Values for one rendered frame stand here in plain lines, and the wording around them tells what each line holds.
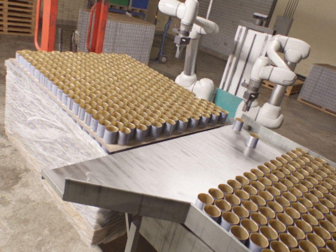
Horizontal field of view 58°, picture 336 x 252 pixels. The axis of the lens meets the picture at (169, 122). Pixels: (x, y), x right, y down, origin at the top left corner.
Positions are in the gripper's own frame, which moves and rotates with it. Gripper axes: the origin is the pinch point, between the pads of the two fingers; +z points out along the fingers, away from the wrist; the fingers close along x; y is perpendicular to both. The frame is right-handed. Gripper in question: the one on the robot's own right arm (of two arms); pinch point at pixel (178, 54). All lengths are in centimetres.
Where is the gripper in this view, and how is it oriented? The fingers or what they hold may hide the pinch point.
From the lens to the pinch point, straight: 222.7
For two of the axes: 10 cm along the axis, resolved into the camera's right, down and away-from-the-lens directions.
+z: -2.5, 8.8, 4.1
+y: 7.9, 4.3, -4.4
